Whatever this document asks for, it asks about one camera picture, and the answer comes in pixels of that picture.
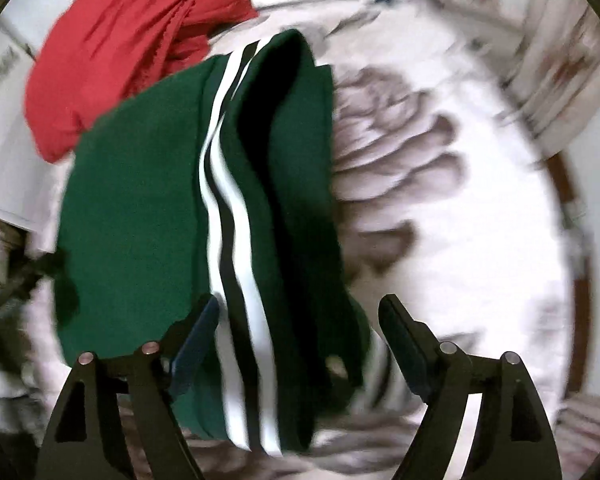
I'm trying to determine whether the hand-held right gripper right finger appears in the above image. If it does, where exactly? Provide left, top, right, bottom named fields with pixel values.
left=377, top=294, right=563, bottom=480

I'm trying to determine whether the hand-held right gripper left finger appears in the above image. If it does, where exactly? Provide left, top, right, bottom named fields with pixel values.
left=35, top=292, right=222, bottom=480

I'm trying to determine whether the green white-striped garment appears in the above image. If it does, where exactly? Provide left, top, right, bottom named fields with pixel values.
left=52, top=29, right=396, bottom=456

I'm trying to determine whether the pale floral bedsheet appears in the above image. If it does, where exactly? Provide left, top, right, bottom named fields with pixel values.
left=0, top=0, right=600, bottom=480

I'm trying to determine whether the red cloth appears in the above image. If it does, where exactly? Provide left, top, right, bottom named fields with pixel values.
left=24, top=0, right=259, bottom=164

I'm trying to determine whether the floral curtain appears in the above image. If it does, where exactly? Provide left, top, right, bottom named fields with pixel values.
left=502, top=0, right=600, bottom=147

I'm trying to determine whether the wooden bed frame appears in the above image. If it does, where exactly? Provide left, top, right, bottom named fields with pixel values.
left=545, top=152, right=597, bottom=403

